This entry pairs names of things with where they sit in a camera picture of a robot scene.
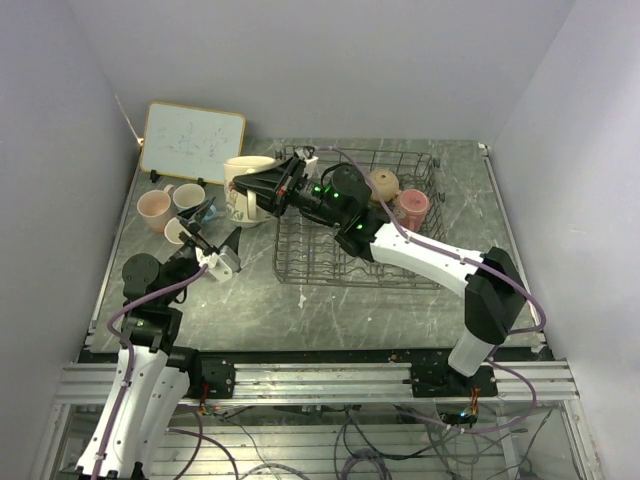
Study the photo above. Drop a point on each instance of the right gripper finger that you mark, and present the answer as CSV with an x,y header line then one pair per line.
x,y
266,202
269,176

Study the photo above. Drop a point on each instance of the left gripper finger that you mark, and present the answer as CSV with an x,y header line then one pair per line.
x,y
229,250
192,219

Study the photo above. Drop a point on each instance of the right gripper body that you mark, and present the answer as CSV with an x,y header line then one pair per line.
x,y
309,197

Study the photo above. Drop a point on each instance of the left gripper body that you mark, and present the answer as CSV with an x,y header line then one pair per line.
x,y
183,262

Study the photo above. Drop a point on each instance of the light pink faceted mug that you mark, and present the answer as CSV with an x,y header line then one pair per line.
x,y
173,230

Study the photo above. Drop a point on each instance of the blue mug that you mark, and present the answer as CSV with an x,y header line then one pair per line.
x,y
189,195

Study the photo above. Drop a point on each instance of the large beige mug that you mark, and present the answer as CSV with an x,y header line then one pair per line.
x,y
235,166

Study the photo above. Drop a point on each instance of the salmon pink mug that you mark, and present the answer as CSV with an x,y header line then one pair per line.
x,y
156,208

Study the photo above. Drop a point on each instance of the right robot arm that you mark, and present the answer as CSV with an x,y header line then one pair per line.
x,y
488,283

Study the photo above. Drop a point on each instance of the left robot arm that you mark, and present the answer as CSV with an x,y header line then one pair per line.
x,y
152,373

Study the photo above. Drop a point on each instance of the pink floral mug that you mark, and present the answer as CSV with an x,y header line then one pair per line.
x,y
411,209

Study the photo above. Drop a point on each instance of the yellow framed whiteboard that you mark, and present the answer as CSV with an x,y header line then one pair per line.
x,y
190,143

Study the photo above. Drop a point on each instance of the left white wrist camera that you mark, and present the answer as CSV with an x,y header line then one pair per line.
x,y
214,265

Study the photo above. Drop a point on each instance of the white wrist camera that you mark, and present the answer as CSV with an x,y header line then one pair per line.
x,y
308,155
214,265

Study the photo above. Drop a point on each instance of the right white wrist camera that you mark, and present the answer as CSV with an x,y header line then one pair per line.
x,y
308,155

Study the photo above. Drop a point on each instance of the wire dish rack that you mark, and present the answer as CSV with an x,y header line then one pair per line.
x,y
307,253

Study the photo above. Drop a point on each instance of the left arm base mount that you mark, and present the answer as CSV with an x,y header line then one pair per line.
x,y
211,376

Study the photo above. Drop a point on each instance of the aluminium frame rail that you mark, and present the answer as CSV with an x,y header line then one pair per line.
x,y
351,383

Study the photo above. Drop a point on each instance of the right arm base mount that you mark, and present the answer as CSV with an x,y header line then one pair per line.
x,y
439,380

